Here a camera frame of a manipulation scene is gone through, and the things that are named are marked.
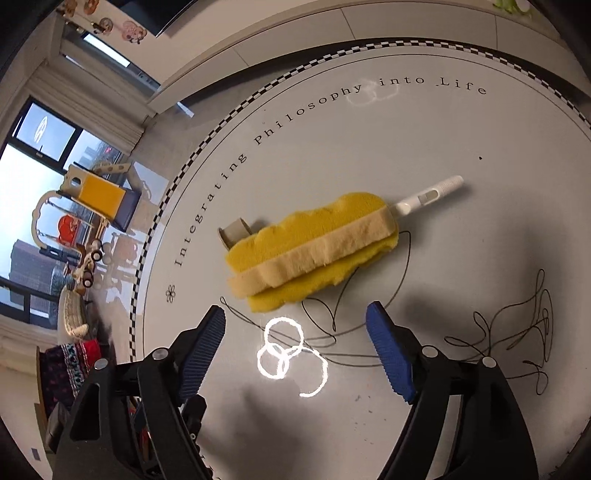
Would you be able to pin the white television cabinet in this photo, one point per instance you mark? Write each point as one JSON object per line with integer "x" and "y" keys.
{"x": 323, "y": 32}

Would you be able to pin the cartoon wall sticker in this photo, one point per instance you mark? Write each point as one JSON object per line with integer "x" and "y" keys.
{"x": 76, "y": 7}
{"x": 101, "y": 25}
{"x": 133, "y": 32}

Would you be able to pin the black television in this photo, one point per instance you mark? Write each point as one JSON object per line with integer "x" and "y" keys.
{"x": 157, "y": 14}

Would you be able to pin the yellow toy slide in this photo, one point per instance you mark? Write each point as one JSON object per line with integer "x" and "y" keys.
{"x": 99, "y": 194}

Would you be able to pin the sofa with patterned blanket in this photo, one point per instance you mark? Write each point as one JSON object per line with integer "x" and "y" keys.
{"x": 69, "y": 374}

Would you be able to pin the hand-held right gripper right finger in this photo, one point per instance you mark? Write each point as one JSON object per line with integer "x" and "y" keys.
{"x": 390, "y": 355}

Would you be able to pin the toy swing with red seat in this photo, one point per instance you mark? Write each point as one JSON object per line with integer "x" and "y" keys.
{"x": 67, "y": 226}

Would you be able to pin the white wicker chair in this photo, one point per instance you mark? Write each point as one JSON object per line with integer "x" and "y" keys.
{"x": 71, "y": 314}

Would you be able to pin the white curtain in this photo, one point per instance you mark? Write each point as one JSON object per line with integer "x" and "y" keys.
{"x": 101, "y": 120}

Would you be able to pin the green plant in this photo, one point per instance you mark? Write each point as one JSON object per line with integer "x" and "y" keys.
{"x": 510, "y": 4}

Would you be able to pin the beige ride-on toy car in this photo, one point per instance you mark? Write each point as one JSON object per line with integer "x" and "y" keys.
{"x": 90, "y": 265}

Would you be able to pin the large window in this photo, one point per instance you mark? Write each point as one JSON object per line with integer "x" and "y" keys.
{"x": 32, "y": 184}

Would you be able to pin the small cardboard roll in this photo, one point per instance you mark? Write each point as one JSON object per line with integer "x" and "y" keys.
{"x": 233, "y": 230}

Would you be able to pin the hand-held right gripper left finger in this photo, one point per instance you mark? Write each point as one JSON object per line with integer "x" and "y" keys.
{"x": 203, "y": 355}

